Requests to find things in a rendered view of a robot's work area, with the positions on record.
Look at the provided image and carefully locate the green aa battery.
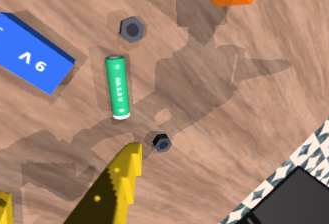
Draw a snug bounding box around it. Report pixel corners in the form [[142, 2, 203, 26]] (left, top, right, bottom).
[[105, 56, 130, 119]]

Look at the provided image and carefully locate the dark grey hex nut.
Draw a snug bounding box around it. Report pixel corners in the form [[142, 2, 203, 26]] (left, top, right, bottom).
[[119, 16, 145, 43], [152, 134, 172, 152]]

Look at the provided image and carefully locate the blue nine-volt battery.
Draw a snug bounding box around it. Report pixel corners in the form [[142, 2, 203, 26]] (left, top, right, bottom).
[[0, 12, 76, 94]]

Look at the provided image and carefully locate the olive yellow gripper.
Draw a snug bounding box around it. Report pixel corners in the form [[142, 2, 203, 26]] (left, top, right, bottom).
[[63, 142, 142, 224]]

